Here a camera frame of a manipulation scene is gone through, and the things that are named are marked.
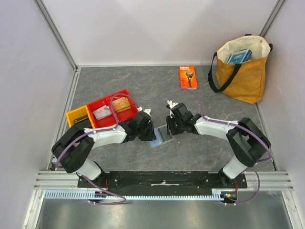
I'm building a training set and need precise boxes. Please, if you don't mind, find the grey card holder wallet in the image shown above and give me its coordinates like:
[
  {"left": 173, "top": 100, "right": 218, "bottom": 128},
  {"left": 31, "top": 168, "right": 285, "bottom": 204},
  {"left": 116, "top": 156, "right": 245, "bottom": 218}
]
[{"left": 148, "top": 125, "right": 176, "bottom": 148}]

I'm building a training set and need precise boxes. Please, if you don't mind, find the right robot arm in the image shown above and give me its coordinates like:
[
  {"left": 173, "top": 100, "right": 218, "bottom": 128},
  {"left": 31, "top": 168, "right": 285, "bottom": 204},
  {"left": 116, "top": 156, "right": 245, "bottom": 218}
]
[{"left": 166, "top": 100, "right": 272, "bottom": 188}]

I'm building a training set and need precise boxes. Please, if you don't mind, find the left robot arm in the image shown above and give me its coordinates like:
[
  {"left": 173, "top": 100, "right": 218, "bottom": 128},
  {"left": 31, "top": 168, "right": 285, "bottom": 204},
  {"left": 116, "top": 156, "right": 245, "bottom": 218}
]
[{"left": 51, "top": 109, "right": 156, "bottom": 173}]

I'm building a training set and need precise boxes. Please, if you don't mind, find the dark card in yellow bin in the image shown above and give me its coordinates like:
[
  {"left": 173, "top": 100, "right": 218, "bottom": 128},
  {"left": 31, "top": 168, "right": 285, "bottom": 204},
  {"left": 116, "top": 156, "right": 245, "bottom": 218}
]
[{"left": 74, "top": 117, "right": 91, "bottom": 126}]

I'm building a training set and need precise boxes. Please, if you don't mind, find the red bin far right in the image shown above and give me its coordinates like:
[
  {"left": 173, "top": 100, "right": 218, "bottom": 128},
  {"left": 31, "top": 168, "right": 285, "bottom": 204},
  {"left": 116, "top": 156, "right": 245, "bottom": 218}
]
[{"left": 108, "top": 89, "right": 138, "bottom": 122}]

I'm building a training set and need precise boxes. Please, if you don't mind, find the red bin near yellow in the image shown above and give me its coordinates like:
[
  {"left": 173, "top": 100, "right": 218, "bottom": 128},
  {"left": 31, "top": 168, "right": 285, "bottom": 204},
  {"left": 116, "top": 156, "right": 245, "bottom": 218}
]
[{"left": 86, "top": 97, "right": 116, "bottom": 128}]

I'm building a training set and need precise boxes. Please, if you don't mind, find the orange razor box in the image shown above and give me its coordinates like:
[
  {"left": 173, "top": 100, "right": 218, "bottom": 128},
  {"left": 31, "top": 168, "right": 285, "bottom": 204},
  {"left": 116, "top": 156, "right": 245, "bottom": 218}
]
[{"left": 179, "top": 65, "right": 198, "bottom": 90}]

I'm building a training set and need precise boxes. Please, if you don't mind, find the tan tote bag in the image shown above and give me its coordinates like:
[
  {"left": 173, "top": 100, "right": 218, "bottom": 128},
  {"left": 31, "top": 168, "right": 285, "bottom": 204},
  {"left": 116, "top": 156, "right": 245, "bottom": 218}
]
[{"left": 207, "top": 34, "right": 273, "bottom": 104}]

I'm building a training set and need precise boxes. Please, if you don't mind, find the blue razor box in bag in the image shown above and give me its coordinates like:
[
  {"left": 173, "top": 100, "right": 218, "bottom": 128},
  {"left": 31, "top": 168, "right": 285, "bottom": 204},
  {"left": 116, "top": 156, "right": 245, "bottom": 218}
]
[{"left": 227, "top": 49, "right": 252, "bottom": 64}]

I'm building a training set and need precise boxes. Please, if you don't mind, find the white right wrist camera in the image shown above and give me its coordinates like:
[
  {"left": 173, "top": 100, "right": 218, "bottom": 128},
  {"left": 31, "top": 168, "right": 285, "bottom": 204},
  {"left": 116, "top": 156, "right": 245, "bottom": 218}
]
[{"left": 166, "top": 100, "right": 178, "bottom": 112}]

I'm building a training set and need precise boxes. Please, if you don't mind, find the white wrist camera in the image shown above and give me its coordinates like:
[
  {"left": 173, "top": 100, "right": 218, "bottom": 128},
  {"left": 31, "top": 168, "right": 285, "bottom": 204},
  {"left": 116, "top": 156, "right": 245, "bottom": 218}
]
[
  {"left": 137, "top": 106, "right": 151, "bottom": 117},
  {"left": 166, "top": 100, "right": 178, "bottom": 112}
]

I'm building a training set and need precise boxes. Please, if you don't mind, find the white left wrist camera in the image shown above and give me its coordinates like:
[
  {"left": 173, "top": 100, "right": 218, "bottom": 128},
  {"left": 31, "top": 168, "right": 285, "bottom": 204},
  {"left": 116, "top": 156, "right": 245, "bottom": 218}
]
[{"left": 137, "top": 106, "right": 151, "bottom": 117}]

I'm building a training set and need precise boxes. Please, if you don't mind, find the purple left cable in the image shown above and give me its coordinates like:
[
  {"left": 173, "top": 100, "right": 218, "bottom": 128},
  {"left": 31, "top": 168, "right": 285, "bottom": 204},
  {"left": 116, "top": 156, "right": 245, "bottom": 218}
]
[{"left": 55, "top": 93, "right": 143, "bottom": 206}]

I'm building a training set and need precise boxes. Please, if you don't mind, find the purple cable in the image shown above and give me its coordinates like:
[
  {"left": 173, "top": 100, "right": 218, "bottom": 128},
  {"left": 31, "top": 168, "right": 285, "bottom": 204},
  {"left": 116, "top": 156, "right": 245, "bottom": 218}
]
[
  {"left": 168, "top": 88, "right": 273, "bottom": 206},
  {"left": 55, "top": 93, "right": 143, "bottom": 206}
]

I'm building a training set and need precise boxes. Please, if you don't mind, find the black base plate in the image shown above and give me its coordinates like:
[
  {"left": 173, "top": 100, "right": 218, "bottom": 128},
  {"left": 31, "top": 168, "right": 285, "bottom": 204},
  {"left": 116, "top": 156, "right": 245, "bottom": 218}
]
[{"left": 77, "top": 170, "right": 248, "bottom": 197}]

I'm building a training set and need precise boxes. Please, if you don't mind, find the white cable duct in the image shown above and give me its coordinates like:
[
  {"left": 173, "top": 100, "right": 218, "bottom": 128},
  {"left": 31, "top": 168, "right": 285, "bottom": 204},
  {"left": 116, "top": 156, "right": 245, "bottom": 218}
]
[{"left": 44, "top": 190, "right": 228, "bottom": 201}]

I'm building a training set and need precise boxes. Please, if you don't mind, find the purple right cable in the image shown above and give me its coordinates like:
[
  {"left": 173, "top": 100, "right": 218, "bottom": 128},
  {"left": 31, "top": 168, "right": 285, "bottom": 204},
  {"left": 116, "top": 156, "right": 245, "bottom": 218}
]
[{"left": 168, "top": 88, "right": 273, "bottom": 206}]

